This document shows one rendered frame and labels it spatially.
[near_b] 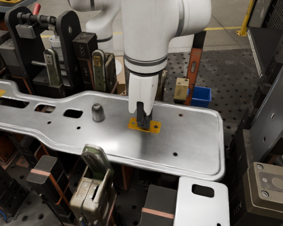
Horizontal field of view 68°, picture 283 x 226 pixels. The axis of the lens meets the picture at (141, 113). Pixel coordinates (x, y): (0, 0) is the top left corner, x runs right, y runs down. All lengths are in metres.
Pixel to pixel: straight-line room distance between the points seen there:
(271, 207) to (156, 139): 0.26
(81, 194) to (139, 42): 0.28
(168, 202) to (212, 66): 1.07
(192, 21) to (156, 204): 0.35
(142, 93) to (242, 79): 0.99
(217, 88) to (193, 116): 0.65
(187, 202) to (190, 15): 0.34
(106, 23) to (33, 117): 0.53
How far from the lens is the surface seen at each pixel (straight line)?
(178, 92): 0.60
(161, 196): 0.47
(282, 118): 0.46
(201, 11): 0.39
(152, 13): 0.35
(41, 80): 0.84
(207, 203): 0.46
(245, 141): 0.58
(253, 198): 0.45
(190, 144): 0.53
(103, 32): 1.00
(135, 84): 0.41
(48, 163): 0.54
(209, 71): 1.35
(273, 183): 0.46
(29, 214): 0.84
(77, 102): 0.64
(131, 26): 0.36
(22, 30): 0.75
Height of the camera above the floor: 1.41
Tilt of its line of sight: 45 degrees down
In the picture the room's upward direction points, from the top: straight up
